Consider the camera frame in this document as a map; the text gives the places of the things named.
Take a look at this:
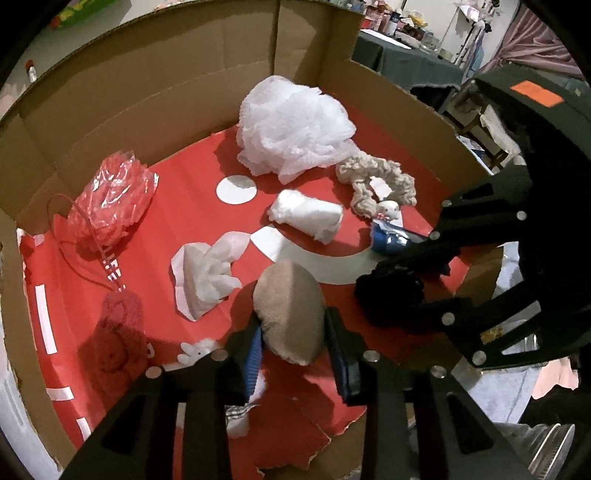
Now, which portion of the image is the blue tissue packet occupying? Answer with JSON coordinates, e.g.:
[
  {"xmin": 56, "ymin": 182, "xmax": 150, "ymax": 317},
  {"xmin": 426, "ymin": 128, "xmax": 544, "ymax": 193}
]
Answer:
[{"xmin": 370, "ymin": 220, "xmax": 427, "ymax": 256}]

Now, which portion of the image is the black scrunchie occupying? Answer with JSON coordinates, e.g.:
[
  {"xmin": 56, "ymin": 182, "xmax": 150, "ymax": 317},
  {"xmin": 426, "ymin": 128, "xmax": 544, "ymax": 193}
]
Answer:
[{"xmin": 353, "ymin": 261, "xmax": 443, "ymax": 335}]

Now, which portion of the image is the white plush with plaid bow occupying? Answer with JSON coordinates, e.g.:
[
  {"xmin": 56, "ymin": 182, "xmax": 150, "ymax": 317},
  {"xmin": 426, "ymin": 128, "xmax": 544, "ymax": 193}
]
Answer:
[{"xmin": 177, "ymin": 338, "xmax": 266, "ymax": 439}]

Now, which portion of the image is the beige round powder puff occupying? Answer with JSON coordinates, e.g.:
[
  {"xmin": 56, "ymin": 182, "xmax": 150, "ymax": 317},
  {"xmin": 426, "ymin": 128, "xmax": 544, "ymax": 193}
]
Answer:
[{"xmin": 252, "ymin": 261, "xmax": 325, "ymax": 366}]

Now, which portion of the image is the white tissue wad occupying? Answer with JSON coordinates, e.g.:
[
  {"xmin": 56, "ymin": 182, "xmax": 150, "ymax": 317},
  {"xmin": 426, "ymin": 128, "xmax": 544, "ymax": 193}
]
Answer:
[{"xmin": 170, "ymin": 231, "xmax": 250, "ymax": 322}]

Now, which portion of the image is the glass jar of tea leaves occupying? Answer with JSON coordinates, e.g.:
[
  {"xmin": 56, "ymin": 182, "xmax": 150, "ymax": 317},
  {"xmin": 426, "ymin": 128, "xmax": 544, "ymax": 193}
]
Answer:
[{"xmin": 495, "ymin": 423, "xmax": 576, "ymax": 480}]

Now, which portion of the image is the beige scrunchie with charm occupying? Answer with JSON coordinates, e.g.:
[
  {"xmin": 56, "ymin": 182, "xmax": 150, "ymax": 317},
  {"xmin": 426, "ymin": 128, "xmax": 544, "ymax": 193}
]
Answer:
[{"xmin": 335, "ymin": 151, "xmax": 417, "ymax": 219}]

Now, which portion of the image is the red fuzzy scrunchie with tag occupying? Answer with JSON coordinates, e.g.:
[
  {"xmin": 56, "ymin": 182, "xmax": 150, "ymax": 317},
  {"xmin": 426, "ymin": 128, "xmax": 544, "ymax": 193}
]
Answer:
[{"xmin": 78, "ymin": 289, "xmax": 148, "ymax": 410}]

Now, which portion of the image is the white folded sock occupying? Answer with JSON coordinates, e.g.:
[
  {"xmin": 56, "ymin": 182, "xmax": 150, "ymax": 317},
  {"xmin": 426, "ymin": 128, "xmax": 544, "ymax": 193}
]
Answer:
[{"xmin": 267, "ymin": 189, "xmax": 344, "ymax": 245}]

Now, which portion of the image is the pink curtain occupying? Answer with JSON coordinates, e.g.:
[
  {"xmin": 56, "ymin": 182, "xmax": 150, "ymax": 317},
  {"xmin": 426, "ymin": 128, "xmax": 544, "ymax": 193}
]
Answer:
[{"xmin": 480, "ymin": 2, "xmax": 585, "ymax": 80}]

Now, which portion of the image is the green tablecloth side table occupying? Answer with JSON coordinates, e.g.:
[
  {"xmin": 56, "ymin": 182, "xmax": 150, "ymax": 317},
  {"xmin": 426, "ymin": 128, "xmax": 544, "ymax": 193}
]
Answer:
[{"xmin": 352, "ymin": 30, "xmax": 463, "ymax": 90}]

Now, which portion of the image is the white mesh bath pouf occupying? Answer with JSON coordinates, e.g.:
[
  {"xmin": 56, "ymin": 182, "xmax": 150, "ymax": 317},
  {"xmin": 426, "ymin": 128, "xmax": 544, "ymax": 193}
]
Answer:
[{"xmin": 236, "ymin": 75, "xmax": 360, "ymax": 185}]

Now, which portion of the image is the cardboard box red inside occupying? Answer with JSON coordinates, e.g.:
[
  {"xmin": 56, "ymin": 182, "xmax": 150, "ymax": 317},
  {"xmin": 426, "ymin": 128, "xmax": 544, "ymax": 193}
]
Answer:
[{"xmin": 1, "ymin": 1, "xmax": 485, "ymax": 479}]

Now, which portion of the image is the red plastic mesh bag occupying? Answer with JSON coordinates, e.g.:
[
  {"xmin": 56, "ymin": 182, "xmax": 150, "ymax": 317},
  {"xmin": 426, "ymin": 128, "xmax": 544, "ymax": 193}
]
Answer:
[{"xmin": 67, "ymin": 151, "xmax": 159, "ymax": 252}]

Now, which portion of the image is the green tote bag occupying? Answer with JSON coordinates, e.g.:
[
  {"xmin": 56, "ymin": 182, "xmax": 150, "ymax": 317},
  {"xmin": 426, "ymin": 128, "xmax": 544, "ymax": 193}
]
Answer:
[{"xmin": 50, "ymin": 0, "xmax": 115, "ymax": 30}]

